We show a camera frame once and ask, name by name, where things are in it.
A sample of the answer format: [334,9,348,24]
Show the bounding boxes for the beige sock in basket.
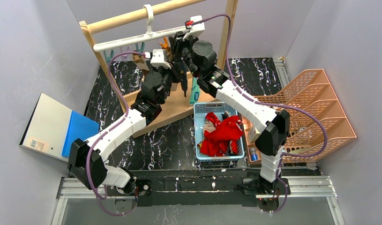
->
[202,120,216,134]

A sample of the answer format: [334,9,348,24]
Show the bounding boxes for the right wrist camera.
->
[182,15,205,41]

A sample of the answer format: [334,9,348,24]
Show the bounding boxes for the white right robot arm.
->
[168,31,290,187]

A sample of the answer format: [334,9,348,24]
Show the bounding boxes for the peach plastic desk organizer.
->
[257,69,357,163]

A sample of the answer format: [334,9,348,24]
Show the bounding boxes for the teal clothespin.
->
[135,42,145,53]
[103,49,114,65]

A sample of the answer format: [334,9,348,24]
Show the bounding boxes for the orange clothespin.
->
[159,37,171,53]

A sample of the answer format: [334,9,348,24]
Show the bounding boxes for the red sock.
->
[198,111,243,157]

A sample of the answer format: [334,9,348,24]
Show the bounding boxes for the grey metal rail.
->
[273,57,290,88]

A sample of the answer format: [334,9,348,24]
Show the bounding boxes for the beige brown sock left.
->
[132,54,150,74]

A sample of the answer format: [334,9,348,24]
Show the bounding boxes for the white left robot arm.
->
[68,65,187,190]

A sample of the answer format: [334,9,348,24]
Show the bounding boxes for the teal clothespin far left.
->
[103,49,114,65]

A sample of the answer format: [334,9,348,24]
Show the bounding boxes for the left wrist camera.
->
[144,49,172,69]

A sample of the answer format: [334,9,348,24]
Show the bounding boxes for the white plastic clip hanger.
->
[92,4,190,53]

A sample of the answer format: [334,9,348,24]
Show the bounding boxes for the wooden drying rack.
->
[79,0,240,139]

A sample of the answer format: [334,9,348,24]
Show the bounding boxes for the blue capped bottle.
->
[248,147,259,161]

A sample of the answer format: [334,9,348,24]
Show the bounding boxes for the mint green patterned sock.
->
[189,77,201,105]

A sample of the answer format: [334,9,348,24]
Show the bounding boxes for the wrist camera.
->
[182,15,205,41]
[144,49,172,69]

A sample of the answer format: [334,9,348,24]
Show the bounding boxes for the white cardboard box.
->
[247,125,261,143]

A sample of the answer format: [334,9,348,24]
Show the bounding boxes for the dark navy sock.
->
[177,61,188,97]

